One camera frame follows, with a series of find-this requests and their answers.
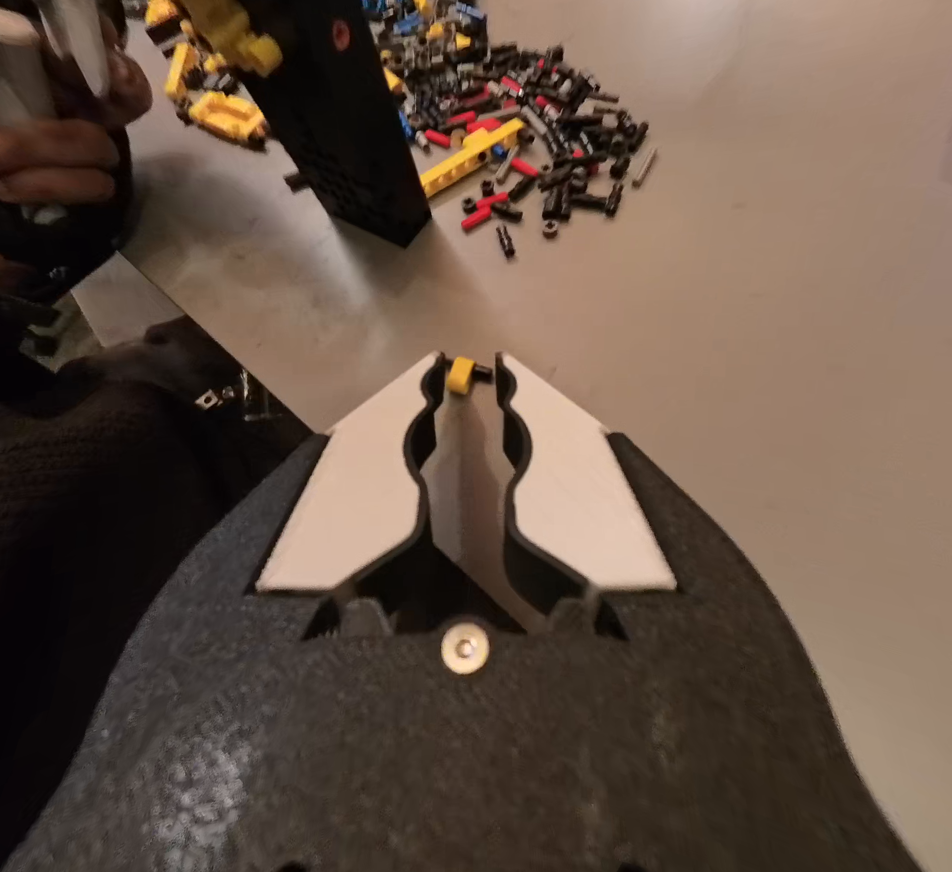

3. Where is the yellow rectangular panel brick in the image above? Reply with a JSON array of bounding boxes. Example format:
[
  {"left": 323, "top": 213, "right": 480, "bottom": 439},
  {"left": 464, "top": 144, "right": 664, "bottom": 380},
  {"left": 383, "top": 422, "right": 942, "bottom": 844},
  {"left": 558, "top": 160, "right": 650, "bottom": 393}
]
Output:
[{"left": 189, "top": 91, "right": 269, "bottom": 144}]

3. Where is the small yellow connector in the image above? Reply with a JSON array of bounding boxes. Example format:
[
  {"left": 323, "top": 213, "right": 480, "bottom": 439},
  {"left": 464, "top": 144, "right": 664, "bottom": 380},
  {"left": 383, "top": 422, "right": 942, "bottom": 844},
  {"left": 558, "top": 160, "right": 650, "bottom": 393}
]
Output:
[{"left": 445, "top": 356, "right": 493, "bottom": 396}]

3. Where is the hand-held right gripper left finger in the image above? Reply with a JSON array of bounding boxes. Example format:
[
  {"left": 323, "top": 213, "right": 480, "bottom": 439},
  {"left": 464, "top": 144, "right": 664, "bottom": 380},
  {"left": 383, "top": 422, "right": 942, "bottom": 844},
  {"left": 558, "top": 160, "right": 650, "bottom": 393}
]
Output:
[{"left": 255, "top": 351, "right": 447, "bottom": 599}]

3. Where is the black rectangular block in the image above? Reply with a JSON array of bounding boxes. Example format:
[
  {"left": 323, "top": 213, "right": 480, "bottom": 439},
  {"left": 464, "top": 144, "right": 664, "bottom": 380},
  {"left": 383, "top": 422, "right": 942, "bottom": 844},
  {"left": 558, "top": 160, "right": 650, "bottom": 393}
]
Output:
[{"left": 237, "top": 0, "right": 434, "bottom": 248}]

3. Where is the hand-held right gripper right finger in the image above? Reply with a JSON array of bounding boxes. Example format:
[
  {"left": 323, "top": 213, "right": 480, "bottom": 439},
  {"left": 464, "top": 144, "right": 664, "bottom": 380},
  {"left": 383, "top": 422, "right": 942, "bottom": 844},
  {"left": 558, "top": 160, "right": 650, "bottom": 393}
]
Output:
[{"left": 493, "top": 351, "right": 678, "bottom": 616}]

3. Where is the person's dark sweater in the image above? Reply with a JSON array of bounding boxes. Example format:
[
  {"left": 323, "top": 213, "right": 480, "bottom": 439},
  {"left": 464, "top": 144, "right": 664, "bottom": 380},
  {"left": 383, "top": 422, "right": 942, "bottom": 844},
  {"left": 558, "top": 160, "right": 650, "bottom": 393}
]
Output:
[{"left": 0, "top": 314, "right": 313, "bottom": 843}]

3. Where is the pile of black red pins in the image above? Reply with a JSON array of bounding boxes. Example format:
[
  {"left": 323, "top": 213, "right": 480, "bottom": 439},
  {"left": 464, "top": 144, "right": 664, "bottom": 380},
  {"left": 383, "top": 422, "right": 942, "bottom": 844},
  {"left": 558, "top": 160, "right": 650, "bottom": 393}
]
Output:
[{"left": 416, "top": 43, "right": 659, "bottom": 259}]

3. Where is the yellow angled beam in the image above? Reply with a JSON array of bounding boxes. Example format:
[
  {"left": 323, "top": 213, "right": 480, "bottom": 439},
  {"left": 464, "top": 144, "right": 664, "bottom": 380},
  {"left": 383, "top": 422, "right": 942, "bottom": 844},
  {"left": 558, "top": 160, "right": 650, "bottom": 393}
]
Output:
[{"left": 420, "top": 117, "right": 525, "bottom": 200}]

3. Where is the person's left hand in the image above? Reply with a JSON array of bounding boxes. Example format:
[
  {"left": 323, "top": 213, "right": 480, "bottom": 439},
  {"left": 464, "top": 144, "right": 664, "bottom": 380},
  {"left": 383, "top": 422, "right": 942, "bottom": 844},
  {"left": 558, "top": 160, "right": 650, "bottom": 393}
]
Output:
[{"left": 0, "top": 17, "right": 153, "bottom": 207}]

